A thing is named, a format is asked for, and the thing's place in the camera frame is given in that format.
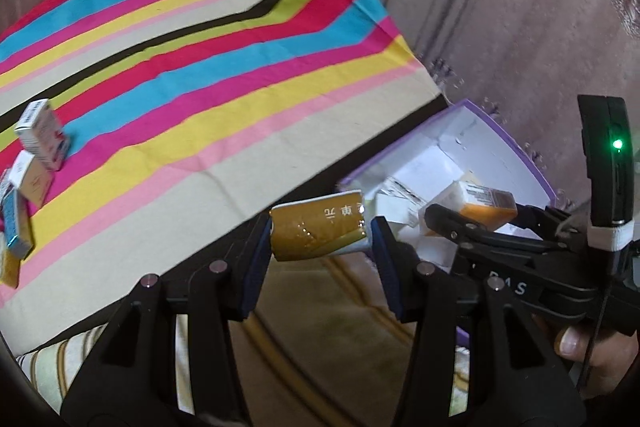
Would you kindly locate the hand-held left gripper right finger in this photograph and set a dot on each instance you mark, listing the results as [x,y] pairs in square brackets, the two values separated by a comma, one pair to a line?
[395,277]

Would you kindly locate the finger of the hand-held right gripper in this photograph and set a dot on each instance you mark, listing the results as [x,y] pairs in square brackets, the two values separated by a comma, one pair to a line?
[460,229]
[542,217]

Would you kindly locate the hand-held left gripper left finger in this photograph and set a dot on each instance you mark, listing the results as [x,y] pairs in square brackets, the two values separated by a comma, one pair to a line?
[255,277]

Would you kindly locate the orange white box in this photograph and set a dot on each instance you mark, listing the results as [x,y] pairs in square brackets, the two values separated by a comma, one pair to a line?
[480,202]

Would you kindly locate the purple cardboard box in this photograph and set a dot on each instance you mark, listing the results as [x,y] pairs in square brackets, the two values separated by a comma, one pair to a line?
[500,152]

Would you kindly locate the white gold carton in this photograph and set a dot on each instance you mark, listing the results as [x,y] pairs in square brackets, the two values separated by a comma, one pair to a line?
[320,227]

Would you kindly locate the person's right hand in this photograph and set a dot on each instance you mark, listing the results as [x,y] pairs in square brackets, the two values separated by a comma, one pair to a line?
[570,343]

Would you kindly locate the colourful striped cloth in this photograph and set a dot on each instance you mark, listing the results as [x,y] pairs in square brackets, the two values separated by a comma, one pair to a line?
[200,82]

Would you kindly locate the beige striped plush cushion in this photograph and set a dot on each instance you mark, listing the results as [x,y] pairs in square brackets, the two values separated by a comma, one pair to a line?
[45,372]

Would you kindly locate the teal box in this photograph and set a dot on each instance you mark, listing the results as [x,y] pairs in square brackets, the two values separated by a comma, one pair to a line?
[17,222]

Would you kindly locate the white box with gold logo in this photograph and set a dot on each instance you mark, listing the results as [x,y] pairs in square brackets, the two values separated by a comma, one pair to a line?
[32,177]

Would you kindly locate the red white blue small box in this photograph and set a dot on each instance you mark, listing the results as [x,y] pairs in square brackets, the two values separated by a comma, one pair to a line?
[40,134]

